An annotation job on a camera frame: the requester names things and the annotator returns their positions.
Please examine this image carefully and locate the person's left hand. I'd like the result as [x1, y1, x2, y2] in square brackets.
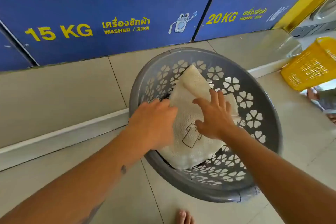
[127, 98, 179, 151]

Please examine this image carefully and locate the person's right hand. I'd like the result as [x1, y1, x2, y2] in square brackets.
[192, 89, 236, 140]

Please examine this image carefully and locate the white mesh laundry bag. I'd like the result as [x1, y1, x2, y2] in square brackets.
[157, 64, 241, 170]

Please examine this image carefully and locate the person's right forearm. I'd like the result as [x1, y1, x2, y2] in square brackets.
[223, 126, 336, 224]

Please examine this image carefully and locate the person's left forearm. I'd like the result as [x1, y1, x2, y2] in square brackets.
[0, 124, 155, 224]

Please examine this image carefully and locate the grey plastic laundry basket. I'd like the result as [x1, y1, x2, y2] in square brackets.
[128, 47, 283, 203]

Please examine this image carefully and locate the person's right foot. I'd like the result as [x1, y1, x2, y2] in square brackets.
[175, 209, 195, 224]

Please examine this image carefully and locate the yellow plastic basket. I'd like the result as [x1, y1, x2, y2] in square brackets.
[280, 37, 336, 92]

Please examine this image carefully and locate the yellow post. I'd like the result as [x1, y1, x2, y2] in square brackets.
[273, 0, 336, 33]

